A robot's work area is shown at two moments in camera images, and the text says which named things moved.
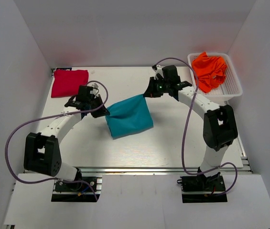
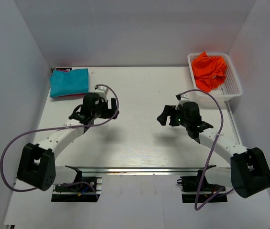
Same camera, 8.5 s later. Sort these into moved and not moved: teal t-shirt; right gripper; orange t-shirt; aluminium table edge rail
Moved: right gripper; teal t-shirt
Not moved: orange t-shirt; aluminium table edge rail
